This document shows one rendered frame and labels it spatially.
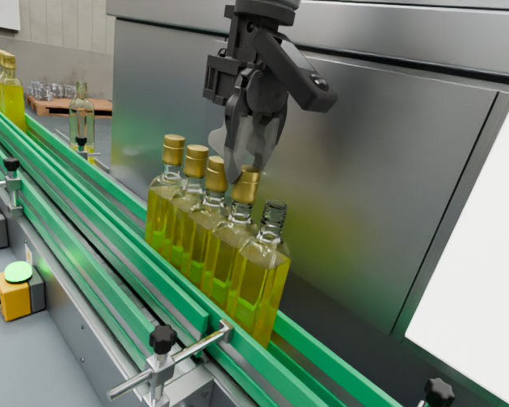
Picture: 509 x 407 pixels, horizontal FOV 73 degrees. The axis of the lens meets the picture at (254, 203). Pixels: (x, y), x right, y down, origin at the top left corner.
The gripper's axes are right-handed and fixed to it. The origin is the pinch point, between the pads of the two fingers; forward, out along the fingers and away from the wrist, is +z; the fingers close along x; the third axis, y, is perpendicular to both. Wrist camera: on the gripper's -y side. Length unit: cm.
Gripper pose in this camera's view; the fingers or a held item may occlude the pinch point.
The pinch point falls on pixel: (247, 174)
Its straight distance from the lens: 46.3
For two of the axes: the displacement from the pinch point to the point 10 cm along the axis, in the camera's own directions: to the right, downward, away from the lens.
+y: -7.0, -3.9, 5.9
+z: -1.9, 9.1, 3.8
